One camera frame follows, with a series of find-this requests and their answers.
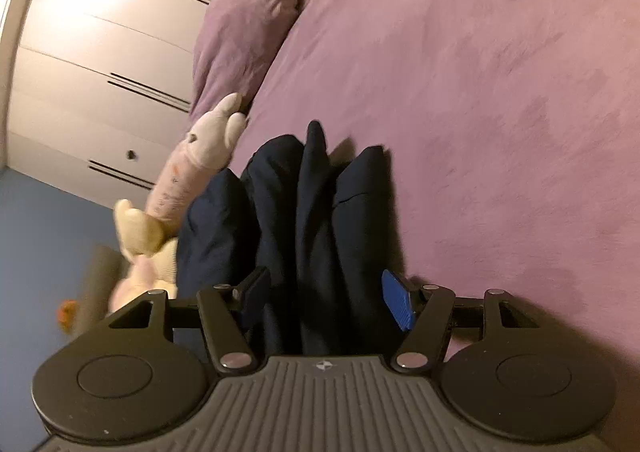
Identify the small orange object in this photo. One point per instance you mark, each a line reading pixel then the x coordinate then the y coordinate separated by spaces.
pixel 67 314

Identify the purple pillow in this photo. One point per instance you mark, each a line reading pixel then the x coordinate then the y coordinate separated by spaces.
pixel 240 42

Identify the cream plush toy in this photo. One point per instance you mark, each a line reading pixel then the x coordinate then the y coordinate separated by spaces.
pixel 137 227

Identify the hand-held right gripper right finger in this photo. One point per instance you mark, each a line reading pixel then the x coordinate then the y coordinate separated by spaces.
pixel 397 299

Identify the long pink plush toy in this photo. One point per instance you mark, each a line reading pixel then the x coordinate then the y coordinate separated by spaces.
pixel 185 172

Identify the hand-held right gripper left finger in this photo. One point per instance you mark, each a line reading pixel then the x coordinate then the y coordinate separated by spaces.
pixel 255 287

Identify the pale pink plush toy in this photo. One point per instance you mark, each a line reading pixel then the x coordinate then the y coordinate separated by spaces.
pixel 155 272

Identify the white wardrobe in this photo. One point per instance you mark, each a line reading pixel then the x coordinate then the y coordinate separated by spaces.
pixel 100 32

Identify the navy blue garment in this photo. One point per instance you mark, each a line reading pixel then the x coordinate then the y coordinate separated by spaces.
pixel 320 232

